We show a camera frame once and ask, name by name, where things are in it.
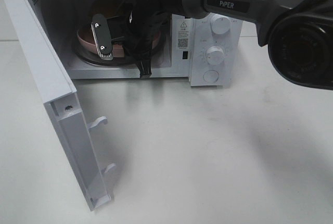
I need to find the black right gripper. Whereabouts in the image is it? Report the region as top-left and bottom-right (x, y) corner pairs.
(107, 12), (171, 78)

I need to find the pink round plate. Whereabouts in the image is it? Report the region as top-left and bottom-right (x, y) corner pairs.
(76, 26), (162, 58)

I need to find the round door release button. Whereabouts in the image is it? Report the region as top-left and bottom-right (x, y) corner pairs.
(203, 70), (219, 83)

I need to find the white microwave knob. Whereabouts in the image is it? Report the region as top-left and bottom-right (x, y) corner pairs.
(211, 16), (231, 35)
(206, 46), (225, 65)

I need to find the burger with lettuce and cheese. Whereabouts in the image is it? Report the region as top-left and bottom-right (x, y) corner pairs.
(88, 0), (133, 18)

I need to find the white microwave door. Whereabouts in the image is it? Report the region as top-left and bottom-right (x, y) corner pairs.
(4, 0), (114, 210)

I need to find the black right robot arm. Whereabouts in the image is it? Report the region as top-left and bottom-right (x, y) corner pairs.
(106, 0), (332, 90)

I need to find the glass microwave turntable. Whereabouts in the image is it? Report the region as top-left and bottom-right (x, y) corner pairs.
(71, 39), (164, 67)

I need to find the white microwave oven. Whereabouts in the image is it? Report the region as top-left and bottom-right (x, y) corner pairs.
(7, 0), (250, 88)

